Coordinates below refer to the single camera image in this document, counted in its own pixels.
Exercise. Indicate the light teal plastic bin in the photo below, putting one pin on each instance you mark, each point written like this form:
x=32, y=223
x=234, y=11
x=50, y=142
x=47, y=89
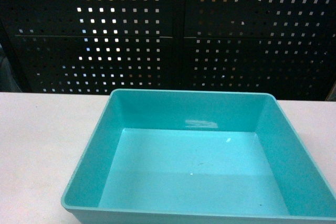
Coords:
x=161, y=156

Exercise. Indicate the black perforated pegboard panel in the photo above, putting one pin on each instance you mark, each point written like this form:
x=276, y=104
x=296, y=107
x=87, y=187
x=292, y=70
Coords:
x=282, y=47

